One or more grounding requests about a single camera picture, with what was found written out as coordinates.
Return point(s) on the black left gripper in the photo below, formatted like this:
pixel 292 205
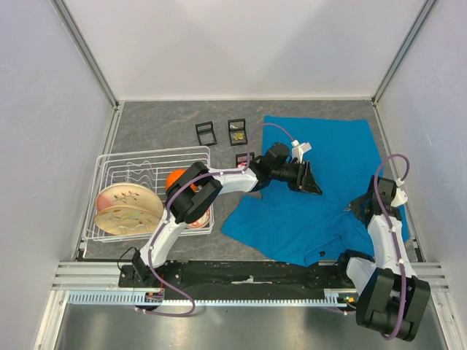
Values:
pixel 304 180

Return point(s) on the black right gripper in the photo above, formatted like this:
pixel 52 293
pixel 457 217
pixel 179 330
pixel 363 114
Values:
pixel 354 205

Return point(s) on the blue t-shirt garment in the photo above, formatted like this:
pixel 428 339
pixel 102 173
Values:
pixel 301 228

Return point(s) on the gold leaf brooch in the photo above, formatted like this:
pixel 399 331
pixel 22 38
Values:
pixel 238 137

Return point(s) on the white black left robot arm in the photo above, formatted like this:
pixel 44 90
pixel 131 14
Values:
pixel 189 197

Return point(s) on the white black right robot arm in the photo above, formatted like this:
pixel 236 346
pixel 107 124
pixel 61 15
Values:
pixel 391 298

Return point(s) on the white red patterned bowl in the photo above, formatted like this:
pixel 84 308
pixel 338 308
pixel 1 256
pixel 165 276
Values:
pixel 201 222

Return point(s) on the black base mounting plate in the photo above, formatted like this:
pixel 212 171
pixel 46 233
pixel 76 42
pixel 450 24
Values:
pixel 188 274

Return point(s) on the orange bowl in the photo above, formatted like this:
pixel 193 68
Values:
pixel 173 177

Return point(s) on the pink beige floral plate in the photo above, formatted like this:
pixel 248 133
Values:
pixel 129 194

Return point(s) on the cream floral plate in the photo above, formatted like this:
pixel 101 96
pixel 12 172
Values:
pixel 126 220

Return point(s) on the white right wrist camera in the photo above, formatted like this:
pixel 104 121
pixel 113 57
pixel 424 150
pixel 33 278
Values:
pixel 400 197

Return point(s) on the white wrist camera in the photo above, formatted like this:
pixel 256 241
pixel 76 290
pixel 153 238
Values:
pixel 400 197
pixel 299 150

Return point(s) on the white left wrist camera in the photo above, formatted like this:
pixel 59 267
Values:
pixel 299 150

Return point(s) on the black frame stand near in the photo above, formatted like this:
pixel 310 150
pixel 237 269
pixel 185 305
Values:
pixel 243 158

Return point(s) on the black frame stand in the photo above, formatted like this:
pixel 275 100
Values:
pixel 243 158
pixel 206 134
pixel 234 126

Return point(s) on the black frame stand middle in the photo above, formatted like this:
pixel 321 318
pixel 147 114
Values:
pixel 234 126

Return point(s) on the slotted cable duct rail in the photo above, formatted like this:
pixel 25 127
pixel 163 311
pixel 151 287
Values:
pixel 326 298

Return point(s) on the black frame stand left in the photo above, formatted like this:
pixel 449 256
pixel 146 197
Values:
pixel 206 134

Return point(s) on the white wire dish rack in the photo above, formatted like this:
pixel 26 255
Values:
pixel 149 169

